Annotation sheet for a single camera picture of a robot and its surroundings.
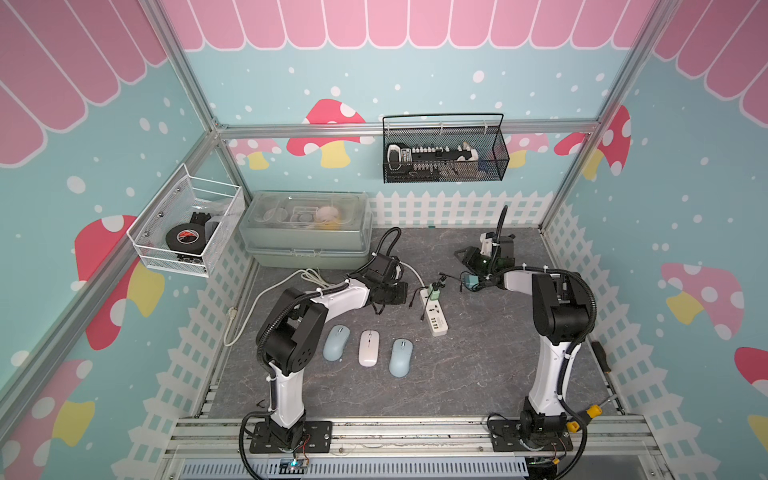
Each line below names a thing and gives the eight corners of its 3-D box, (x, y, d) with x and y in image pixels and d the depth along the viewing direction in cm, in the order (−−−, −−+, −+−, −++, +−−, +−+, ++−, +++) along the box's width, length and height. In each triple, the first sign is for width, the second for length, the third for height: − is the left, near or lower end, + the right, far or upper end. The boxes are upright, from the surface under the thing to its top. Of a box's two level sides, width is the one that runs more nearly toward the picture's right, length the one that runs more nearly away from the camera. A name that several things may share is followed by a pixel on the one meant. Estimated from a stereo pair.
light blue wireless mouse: (321, 358, 89) (319, 355, 87) (333, 327, 95) (332, 323, 93) (340, 363, 88) (339, 359, 86) (351, 331, 94) (350, 327, 92)
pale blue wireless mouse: (387, 374, 86) (387, 371, 84) (394, 341, 92) (394, 337, 90) (407, 379, 85) (407, 376, 83) (413, 344, 92) (414, 340, 89)
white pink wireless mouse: (358, 366, 88) (358, 363, 86) (361, 333, 94) (360, 330, 92) (378, 366, 88) (378, 363, 86) (379, 333, 94) (379, 330, 92)
